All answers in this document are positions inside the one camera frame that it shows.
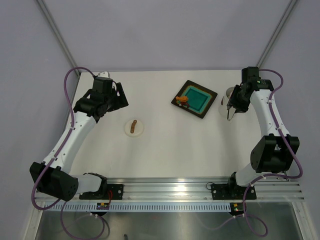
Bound clear plastic tongs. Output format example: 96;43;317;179
226;106;237;121

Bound white cylindrical container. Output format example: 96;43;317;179
218;87;234;119

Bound brown handle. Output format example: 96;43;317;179
130;119;138;134

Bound white round lid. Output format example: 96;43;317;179
124;119;144;138

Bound orange fried shrimp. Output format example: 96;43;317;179
175;96;189;104

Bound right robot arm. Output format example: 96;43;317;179
226;66;301;198

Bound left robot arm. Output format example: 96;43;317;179
29;76;129;202

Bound dark square teal plate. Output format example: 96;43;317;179
171;80;218;119

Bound red octopus tentacle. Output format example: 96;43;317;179
178;102;190;108

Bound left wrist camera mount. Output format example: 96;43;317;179
97;71;110;78

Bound aluminium rail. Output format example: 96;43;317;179
33;176;305;203

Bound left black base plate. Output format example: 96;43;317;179
79;183;124;200

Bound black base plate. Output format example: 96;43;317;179
205;182;246;200
79;183;124;200

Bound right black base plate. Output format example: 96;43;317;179
205;182;246;200

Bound white slotted cable duct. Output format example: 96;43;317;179
50;202;231;213

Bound right aluminium frame post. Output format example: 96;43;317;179
255;0;300;69

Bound aluminium frame post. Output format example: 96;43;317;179
255;0;300;69
34;0;78;68

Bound left aluminium frame post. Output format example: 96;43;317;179
34;0;78;68

